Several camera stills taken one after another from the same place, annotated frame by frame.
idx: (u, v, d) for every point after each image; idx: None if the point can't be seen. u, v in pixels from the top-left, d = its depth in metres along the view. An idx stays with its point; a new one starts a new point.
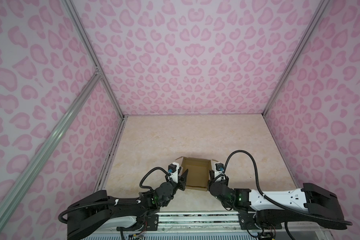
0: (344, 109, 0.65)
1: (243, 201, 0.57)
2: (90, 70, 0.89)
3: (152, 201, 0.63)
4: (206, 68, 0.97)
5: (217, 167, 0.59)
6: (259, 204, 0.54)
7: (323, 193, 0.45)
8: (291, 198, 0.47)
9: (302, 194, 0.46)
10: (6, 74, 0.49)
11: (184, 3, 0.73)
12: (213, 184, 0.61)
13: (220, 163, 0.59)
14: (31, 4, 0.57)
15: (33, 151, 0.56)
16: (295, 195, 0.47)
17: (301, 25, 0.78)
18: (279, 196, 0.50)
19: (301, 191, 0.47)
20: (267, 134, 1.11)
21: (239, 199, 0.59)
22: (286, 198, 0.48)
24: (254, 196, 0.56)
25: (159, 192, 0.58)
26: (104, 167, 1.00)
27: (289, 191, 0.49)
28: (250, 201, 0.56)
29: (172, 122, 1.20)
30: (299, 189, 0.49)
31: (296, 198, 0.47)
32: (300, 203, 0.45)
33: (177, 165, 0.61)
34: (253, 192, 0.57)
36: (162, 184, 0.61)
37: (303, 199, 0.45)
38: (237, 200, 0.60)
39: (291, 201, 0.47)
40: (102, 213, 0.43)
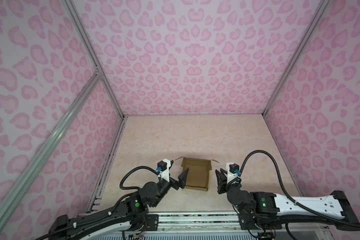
0: (344, 109, 0.65)
1: (267, 208, 0.51)
2: (90, 70, 0.89)
3: (136, 203, 0.57)
4: (206, 68, 0.97)
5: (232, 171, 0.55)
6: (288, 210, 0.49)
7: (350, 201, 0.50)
8: (326, 206, 0.46)
9: (335, 202, 0.46)
10: (6, 74, 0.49)
11: (184, 3, 0.73)
12: (231, 191, 0.52)
13: (235, 166, 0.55)
14: (31, 4, 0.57)
15: (33, 151, 0.56)
16: (329, 203, 0.47)
17: (301, 25, 0.78)
18: (312, 202, 0.48)
19: (335, 199, 0.47)
20: (266, 134, 1.12)
21: (262, 204, 0.52)
22: (320, 206, 0.47)
24: (283, 202, 0.50)
25: (142, 194, 0.52)
26: (104, 167, 1.00)
27: (321, 198, 0.48)
28: (278, 207, 0.50)
29: (172, 122, 1.20)
30: (331, 196, 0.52)
31: (331, 206, 0.46)
32: (336, 211, 0.45)
33: (167, 162, 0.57)
34: (279, 197, 0.52)
36: (146, 185, 0.53)
37: (338, 207, 0.45)
38: (258, 205, 0.53)
39: (326, 208, 0.46)
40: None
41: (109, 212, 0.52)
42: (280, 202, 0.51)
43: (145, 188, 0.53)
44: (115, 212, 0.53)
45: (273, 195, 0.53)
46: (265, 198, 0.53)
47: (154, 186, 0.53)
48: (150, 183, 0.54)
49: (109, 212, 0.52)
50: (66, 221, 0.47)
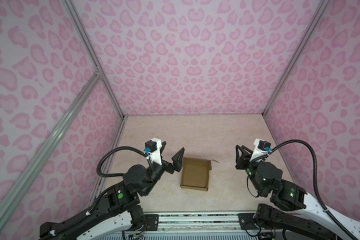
0: (344, 109, 0.65)
1: (294, 199, 0.45)
2: (90, 70, 0.89)
3: (120, 195, 0.46)
4: (206, 68, 0.97)
5: (261, 148, 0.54)
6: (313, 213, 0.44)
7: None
8: (353, 228, 0.42)
9: None
10: (6, 74, 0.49)
11: (184, 3, 0.73)
12: (263, 166, 0.46)
13: (267, 143, 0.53)
14: (31, 4, 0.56)
15: (33, 151, 0.56)
16: (358, 228, 0.42)
17: (301, 25, 0.78)
18: (341, 218, 0.43)
19: None
20: (266, 134, 1.12)
21: (291, 194, 0.46)
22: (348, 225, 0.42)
24: (313, 204, 0.45)
25: (127, 180, 0.41)
26: (104, 167, 1.00)
27: (352, 220, 0.43)
28: (306, 205, 0.44)
29: (173, 122, 1.20)
30: None
31: (359, 231, 0.42)
32: None
33: (157, 143, 0.58)
34: (308, 196, 0.46)
36: (131, 170, 0.43)
37: None
38: (285, 191, 0.47)
39: (352, 230, 0.42)
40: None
41: (86, 213, 0.44)
42: (309, 202, 0.45)
43: (130, 173, 0.42)
44: (96, 210, 0.45)
45: (303, 190, 0.47)
46: (294, 189, 0.47)
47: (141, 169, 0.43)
48: (136, 167, 0.43)
49: (88, 213, 0.44)
50: (47, 229, 0.43)
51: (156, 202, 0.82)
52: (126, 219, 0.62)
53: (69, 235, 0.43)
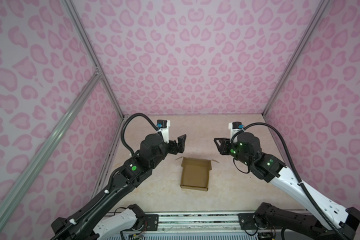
0: (344, 109, 0.65)
1: (270, 167, 0.47)
2: (90, 70, 0.89)
3: (132, 167, 0.47)
4: (206, 68, 0.97)
5: (234, 126, 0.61)
6: (287, 184, 0.46)
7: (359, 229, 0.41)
8: (329, 207, 0.40)
9: (344, 213, 0.39)
10: (6, 74, 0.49)
11: (184, 3, 0.73)
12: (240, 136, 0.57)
13: (239, 122, 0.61)
14: (31, 4, 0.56)
15: (33, 151, 0.56)
16: (335, 208, 0.40)
17: (301, 25, 0.78)
18: (318, 196, 0.42)
19: (345, 211, 0.39)
20: (266, 134, 1.12)
21: (268, 163, 0.48)
22: (324, 203, 0.41)
24: (287, 175, 0.46)
25: (148, 142, 0.46)
26: (104, 167, 1.00)
27: (331, 201, 0.41)
28: (279, 174, 0.46)
29: (173, 122, 1.20)
30: (344, 208, 0.40)
31: (335, 211, 0.39)
32: (336, 217, 0.39)
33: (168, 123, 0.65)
34: (286, 169, 0.47)
36: (149, 137, 0.47)
37: (342, 217, 0.38)
38: (261, 160, 0.51)
39: (326, 207, 0.40)
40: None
41: (105, 191, 0.43)
42: (284, 174, 0.46)
43: (148, 141, 0.46)
44: (113, 187, 0.44)
45: (282, 164, 0.48)
46: (273, 161, 0.49)
47: (157, 137, 0.47)
48: (152, 135, 0.48)
49: (106, 191, 0.43)
50: (63, 222, 0.39)
51: (156, 202, 0.82)
52: (131, 214, 0.62)
53: (92, 219, 0.41)
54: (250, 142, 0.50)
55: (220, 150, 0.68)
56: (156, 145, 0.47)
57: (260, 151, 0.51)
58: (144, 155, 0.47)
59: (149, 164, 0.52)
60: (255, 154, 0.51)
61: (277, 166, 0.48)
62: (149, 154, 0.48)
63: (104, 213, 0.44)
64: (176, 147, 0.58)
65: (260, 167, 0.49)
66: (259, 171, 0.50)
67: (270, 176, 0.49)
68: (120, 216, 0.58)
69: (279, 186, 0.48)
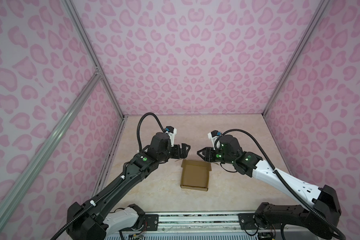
0: (344, 109, 0.65)
1: (249, 162, 0.54)
2: (90, 70, 0.89)
3: (143, 158, 0.53)
4: (206, 68, 0.97)
5: (213, 133, 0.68)
6: (263, 174, 0.51)
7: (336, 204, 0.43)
8: (302, 188, 0.44)
9: (317, 191, 0.42)
10: (6, 74, 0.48)
11: (184, 3, 0.73)
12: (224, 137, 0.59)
13: (215, 130, 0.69)
14: (31, 4, 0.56)
15: (33, 151, 0.56)
16: (307, 188, 0.43)
17: (301, 25, 0.78)
18: (291, 180, 0.46)
19: (318, 189, 0.42)
20: (266, 134, 1.12)
21: (246, 159, 0.55)
22: (297, 185, 0.45)
24: (264, 166, 0.51)
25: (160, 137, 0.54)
26: (104, 167, 1.00)
27: (304, 183, 0.44)
28: (256, 166, 0.52)
29: (172, 122, 1.20)
30: (317, 186, 0.43)
31: (308, 190, 0.43)
32: (309, 196, 0.42)
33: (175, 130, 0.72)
34: (263, 162, 0.53)
36: (158, 134, 0.55)
37: (315, 194, 0.42)
38: (242, 157, 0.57)
39: (300, 189, 0.44)
40: (86, 223, 0.37)
41: (122, 177, 0.47)
42: (261, 165, 0.52)
43: (158, 136, 0.54)
44: (128, 174, 0.48)
45: (260, 158, 0.54)
46: (250, 156, 0.56)
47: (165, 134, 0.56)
48: (161, 133, 0.56)
49: (123, 176, 0.47)
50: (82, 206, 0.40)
51: (156, 202, 0.82)
52: (133, 212, 0.63)
53: (109, 203, 0.43)
54: (229, 142, 0.58)
55: (207, 159, 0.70)
56: (165, 138, 0.56)
57: (239, 149, 0.58)
58: (153, 149, 0.56)
59: (156, 157, 0.56)
60: (236, 153, 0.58)
61: (255, 160, 0.54)
62: (158, 147, 0.56)
63: (118, 201, 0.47)
64: (180, 152, 0.65)
65: (241, 164, 0.55)
66: (241, 167, 0.56)
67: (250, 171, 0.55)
68: (124, 212, 0.59)
69: (261, 178, 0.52)
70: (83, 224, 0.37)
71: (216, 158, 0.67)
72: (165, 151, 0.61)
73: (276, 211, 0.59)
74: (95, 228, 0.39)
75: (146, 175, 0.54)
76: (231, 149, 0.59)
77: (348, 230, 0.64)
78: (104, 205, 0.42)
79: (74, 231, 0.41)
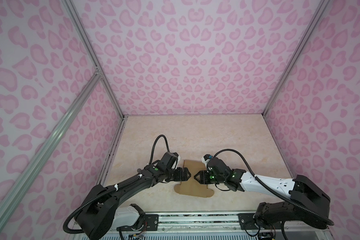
0: (344, 109, 0.65)
1: (235, 179, 0.60)
2: (90, 70, 0.89)
3: (155, 168, 0.62)
4: (206, 68, 0.97)
5: (205, 157, 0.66)
6: (248, 183, 0.57)
7: (316, 191, 0.46)
8: (279, 184, 0.48)
9: (291, 183, 0.47)
10: (6, 74, 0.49)
11: (184, 3, 0.73)
12: (212, 159, 0.67)
13: (207, 153, 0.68)
14: (31, 4, 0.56)
15: (33, 151, 0.56)
16: (284, 182, 0.48)
17: (301, 25, 0.78)
18: (270, 180, 0.51)
19: (292, 181, 0.47)
20: (266, 134, 1.12)
21: (233, 175, 0.62)
22: (274, 183, 0.50)
24: (246, 176, 0.58)
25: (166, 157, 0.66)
26: (104, 167, 1.00)
27: (280, 179, 0.49)
28: (241, 179, 0.59)
29: (172, 122, 1.20)
30: (291, 179, 0.48)
31: (285, 185, 0.47)
32: (286, 189, 0.46)
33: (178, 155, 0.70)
34: (247, 173, 0.59)
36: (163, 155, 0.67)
37: (290, 187, 0.46)
38: (230, 176, 0.65)
39: (278, 186, 0.48)
40: (108, 203, 0.41)
41: (139, 175, 0.55)
42: (245, 176, 0.58)
43: (168, 152, 0.66)
44: (143, 175, 0.56)
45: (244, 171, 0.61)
46: (236, 172, 0.63)
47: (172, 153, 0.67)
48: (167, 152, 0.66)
49: (140, 175, 0.56)
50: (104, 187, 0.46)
51: (156, 202, 0.82)
52: (135, 211, 0.63)
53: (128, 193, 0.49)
54: (215, 164, 0.65)
55: (202, 182, 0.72)
56: (174, 155, 0.68)
57: (227, 169, 0.65)
58: (163, 163, 0.66)
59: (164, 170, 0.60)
60: (224, 173, 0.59)
61: (240, 174, 0.60)
62: (168, 163, 0.68)
63: (131, 195, 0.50)
64: (182, 175, 0.74)
65: (231, 182, 0.62)
66: (231, 185, 0.63)
67: (240, 187, 0.61)
68: (127, 209, 0.59)
69: (251, 188, 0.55)
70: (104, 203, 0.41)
71: (210, 179, 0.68)
72: (171, 169, 0.71)
73: (273, 209, 0.60)
74: (111, 212, 0.43)
75: (153, 185, 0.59)
76: (219, 171, 0.67)
77: (348, 230, 0.64)
78: (124, 192, 0.47)
79: (86, 214, 0.43)
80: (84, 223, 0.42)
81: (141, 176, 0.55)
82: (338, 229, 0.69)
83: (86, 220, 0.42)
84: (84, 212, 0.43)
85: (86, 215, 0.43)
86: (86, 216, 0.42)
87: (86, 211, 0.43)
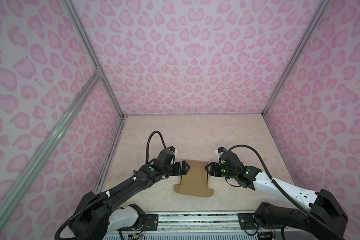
0: (344, 109, 0.65)
1: (249, 176, 0.58)
2: (90, 70, 0.89)
3: (151, 169, 0.60)
4: (206, 68, 0.97)
5: (219, 150, 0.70)
6: (263, 184, 0.55)
7: (337, 208, 0.44)
8: (299, 194, 0.46)
9: (314, 196, 0.44)
10: (6, 74, 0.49)
11: (184, 3, 0.73)
12: (226, 152, 0.65)
13: (221, 147, 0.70)
14: (31, 4, 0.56)
15: (33, 151, 0.56)
16: (305, 193, 0.45)
17: (301, 25, 0.78)
18: (290, 188, 0.48)
19: (314, 194, 0.44)
20: (266, 134, 1.12)
21: (247, 173, 0.59)
22: (294, 192, 0.47)
24: (262, 177, 0.55)
25: (162, 156, 0.63)
26: (104, 167, 1.00)
27: (301, 189, 0.47)
28: (256, 178, 0.56)
29: (172, 122, 1.20)
30: (313, 191, 0.45)
31: (305, 196, 0.45)
32: (306, 201, 0.44)
33: (176, 150, 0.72)
34: (262, 173, 0.57)
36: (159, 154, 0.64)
37: (312, 199, 0.43)
38: (243, 172, 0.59)
39: (298, 195, 0.46)
40: (99, 212, 0.40)
41: (134, 178, 0.53)
42: (261, 176, 0.56)
43: (164, 150, 0.63)
44: (138, 178, 0.54)
45: (259, 171, 0.58)
46: (250, 169, 0.60)
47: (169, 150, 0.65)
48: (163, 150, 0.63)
49: (135, 178, 0.54)
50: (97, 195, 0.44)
51: (156, 202, 0.82)
52: (134, 212, 0.62)
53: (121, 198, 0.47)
54: (229, 158, 0.63)
55: (213, 174, 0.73)
56: (171, 153, 0.65)
57: (240, 164, 0.63)
58: (160, 162, 0.64)
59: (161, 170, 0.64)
60: (237, 168, 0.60)
61: (254, 173, 0.58)
62: (165, 161, 0.64)
63: (127, 199, 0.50)
64: (181, 170, 0.72)
65: (243, 178, 0.59)
66: (243, 181, 0.60)
67: (252, 184, 0.59)
68: (125, 211, 0.59)
69: (262, 189, 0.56)
70: (96, 212, 0.40)
71: (222, 173, 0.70)
72: (169, 166, 0.69)
73: (278, 213, 0.59)
74: (104, 220, 0.41)
75: (150, 186, 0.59)
76: (232, 165, 0.64)
77: (348, 230, 0.64)
78: (117, 199, 0.46)
79: (80, 223, 0.42)
80: (78, 232, 0.41)
81: (136, 178, 0.54)
82: None
83: (79, 228, 0.41)
84: (78, 221, 0.42)
85: (80, 223, 0.42)
86: (80, 224, 0.42)
87: (79, 220, 0.43)
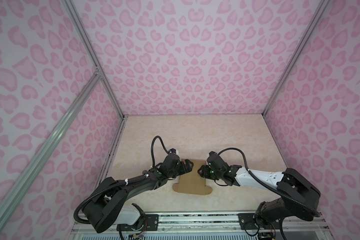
0: (344, 109, 0.65)
1: (231, 174, 0.63)
2: (90, 70, 0.89)
3: (158, 172, 0.64)
4: (206, 68, 0.97)
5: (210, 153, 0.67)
6: (242, 177, 0.60)
7: (305, 183, 0.47)
8: (269, 177, 0.51)
9: (280, 175, 0.48)
10: (6, 74, 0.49)
11: (184, 3, 0.73)
12: (212, 155, 0.70)
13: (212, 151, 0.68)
14: (31, 4, 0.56)
15: (33, 151, 0.56)
16: (273, 175, 0.50)
17: (301, 25, 0.78)
18: (261, 173, 0.54)
19: (281, 174, 0.48)
20: (267, 134, 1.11)
21: (229, 171, 0.65)
22: (265, 175, 0.52)
24: (241, 171, 0.61)
25: (167, 161, 0.67)
26: (104, 167, 1.00)
27: (271, 173, 0.51)
28: (237, 173, 0.61)
29: (173, 122, 1.20)
30: (280, 172, 0.49)
31: (274, 177, 0.49)
32: (274, 181, 0.48)
33: (177, 151, 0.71)
34: (242, 168, 0.62)
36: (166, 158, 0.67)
37: (279, 179, 0.48)
38: (227, 171, 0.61)
39: (268, 178, 0.50)
40: (117, 195, 0.43)
41: (146, 175, 0.58)
42: (240, 171, 0.61)
43: (171, 155, 0.67)
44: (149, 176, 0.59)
45: (239, 167, 0.63)
46: (233, 168, 0.65)
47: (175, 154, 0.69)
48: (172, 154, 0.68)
49: (146, 175, 0.59)
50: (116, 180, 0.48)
51: (157, 202, 0.82)
52: (135, 210, 0.62)
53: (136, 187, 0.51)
54: (213, 159, 0.69)
55: (203, 175, 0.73)
56: (176, 158, 0.67)
57: (225, 165, 0.68)
58: (165, 167, 0.68)
59: (166, 173, 0.68)
60: (221, 168, 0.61)
61: (235, 170, 0.63)
62: (170, 166, 0.67)
63: (136, 194, 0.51)
64: (185, 168, 0.77)
65: (227, 177, 0.64)
66: (228, 180, 0.65)
67: (235, 182, 0.64)
68: (129, 206, 0.60)
69: (245, 183, 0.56)
70: (114, 195, 0.43)
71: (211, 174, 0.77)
72: (175, 170, 0.73)
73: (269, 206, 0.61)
74: (119, 206, 0.44)
75: (155, 188, 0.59)
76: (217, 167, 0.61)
77: (348, 230, 0.64)
78: (133, 188, 0.49)
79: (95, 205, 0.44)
80: (90, 214, 0.42)
81: (147, 176, 0.58)
82: (339, 229, 0.69)
83: (93, 210, 0.43)
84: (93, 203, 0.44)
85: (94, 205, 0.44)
86: (93, 207, 0.43)
87: (95, 202, 0.44)
